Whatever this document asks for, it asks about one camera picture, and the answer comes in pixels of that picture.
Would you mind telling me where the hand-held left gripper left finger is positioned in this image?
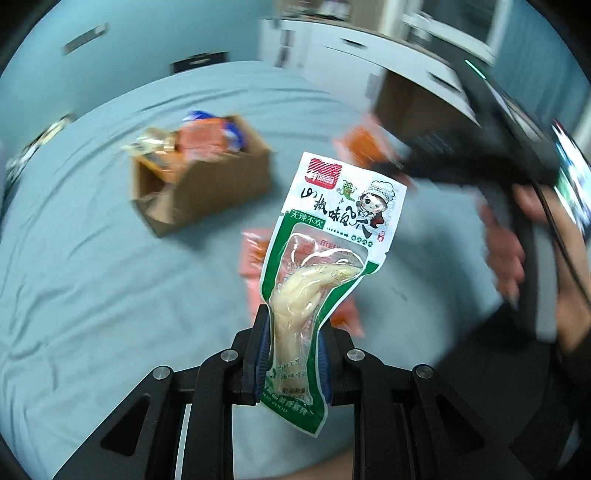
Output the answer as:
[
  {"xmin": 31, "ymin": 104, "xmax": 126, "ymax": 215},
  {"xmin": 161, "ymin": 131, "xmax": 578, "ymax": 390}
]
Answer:
[{"xmin": 53, "ymin": 305, "xmax": 273, "ymax": 480}]

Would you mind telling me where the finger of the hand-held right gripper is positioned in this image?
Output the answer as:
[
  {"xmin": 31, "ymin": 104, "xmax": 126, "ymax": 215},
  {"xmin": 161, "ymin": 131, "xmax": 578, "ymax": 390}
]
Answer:
[{"xmin": 369, "ymin": 154, "xmax": 419, "ymax": 183}]

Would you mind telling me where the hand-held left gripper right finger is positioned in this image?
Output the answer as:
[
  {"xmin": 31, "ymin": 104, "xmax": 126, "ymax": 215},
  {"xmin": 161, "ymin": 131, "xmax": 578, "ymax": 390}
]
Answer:
[{"xmin": 316, "ymin": 323, "xmax": 536, "ymax": 480}]

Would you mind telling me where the orange snack stick packet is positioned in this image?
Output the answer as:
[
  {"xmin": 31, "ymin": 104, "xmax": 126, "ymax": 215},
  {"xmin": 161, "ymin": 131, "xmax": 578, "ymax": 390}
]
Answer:
[
  {"xmin": 178, "ymin": 119, "xmax": 236, "ymax": 162},
  {"xmin": 335, "ymin": 115, "xmax": 407, "ymax": 174},
  {"xmin": 240, "ymin": 228, "xmax": 365, "ymax": 337}
]

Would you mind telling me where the green white chicken foot packet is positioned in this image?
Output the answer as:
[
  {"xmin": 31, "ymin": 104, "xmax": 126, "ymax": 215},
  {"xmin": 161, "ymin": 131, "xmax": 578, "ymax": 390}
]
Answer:
[{"xmin": 257, "ymin": 151, "xmax": 407, "ymax": 437}]

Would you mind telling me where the brown cardboard box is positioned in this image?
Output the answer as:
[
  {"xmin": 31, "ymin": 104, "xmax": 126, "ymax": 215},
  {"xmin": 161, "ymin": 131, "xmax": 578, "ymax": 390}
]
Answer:
[{"xmin": 130, "ymin": 114, "xmax": 274, "ymax": 238}]

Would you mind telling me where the person's right hand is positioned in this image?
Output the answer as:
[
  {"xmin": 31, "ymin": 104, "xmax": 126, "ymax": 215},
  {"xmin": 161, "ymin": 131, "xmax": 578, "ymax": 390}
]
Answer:
[{"xmin": 479, "ymin": 184, "xmax": 591, "ymax": 354}]

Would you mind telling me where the lit screen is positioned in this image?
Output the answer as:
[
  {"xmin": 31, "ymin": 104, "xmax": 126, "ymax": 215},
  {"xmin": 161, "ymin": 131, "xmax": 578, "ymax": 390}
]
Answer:
[{"xmin": 553, "ymin": 121, "xmax": 591, "ymax": 241}]

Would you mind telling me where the white drawer cabinet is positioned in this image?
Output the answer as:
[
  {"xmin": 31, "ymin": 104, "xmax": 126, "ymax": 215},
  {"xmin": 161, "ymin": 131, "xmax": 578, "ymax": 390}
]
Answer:
[{"xmin": 259, "ymin": 14, "xmax": 476, "ymax": 125}]

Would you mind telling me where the white upper wardrobe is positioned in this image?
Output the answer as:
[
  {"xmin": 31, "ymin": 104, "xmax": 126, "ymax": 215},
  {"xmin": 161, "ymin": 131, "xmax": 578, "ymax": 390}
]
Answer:
[{"xmin": 402, "ymin": 0, "xmax": 502, "ymax": 63}]

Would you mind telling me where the person's dark clothing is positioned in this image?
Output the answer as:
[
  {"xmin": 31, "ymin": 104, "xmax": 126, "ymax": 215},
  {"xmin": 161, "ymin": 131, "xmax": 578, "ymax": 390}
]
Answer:
[{"xmin": 434, "ymin": 302, "xmax": 591, "ymax": 480}]

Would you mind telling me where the blue snack bag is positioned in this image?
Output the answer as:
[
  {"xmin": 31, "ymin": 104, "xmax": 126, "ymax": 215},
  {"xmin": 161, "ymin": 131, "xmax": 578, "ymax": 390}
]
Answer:
[{"xmin": 182, "ymin": 110, "xmax": 245, "ymax": 151}]

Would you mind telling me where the black chair back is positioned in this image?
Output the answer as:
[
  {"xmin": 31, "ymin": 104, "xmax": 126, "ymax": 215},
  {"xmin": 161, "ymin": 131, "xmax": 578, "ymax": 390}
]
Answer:
[{"xmin": 171, "ymin": 50, "xmax": 230, "ymax": 75}]

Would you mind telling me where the beige snack packet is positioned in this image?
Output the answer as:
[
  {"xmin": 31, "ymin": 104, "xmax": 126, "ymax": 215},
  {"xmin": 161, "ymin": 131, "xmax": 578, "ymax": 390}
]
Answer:
[{"xmin": 121, "ymin": 128, "xmax": 181, "ymax": 155}]

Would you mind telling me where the plaid cloth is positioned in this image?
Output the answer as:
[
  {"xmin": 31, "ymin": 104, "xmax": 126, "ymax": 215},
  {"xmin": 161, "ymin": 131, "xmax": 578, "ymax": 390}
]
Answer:
[{"xmin": 7, "ymin": 113, "xmax": 77, "ymax": 178}]

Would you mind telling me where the black cable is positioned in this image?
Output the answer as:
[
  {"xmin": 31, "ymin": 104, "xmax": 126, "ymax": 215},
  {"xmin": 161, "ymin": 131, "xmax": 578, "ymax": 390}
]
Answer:
[{"xmin": 538, "ymin": 185, "xmax": 591, "ymax": 298}]

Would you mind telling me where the grey wall socket strip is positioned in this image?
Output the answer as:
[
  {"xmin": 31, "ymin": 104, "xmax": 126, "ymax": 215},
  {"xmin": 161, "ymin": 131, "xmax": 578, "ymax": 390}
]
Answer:
[{"xmin": 62, "ymin": 34, "xmax": 110, "ymax": 57}]

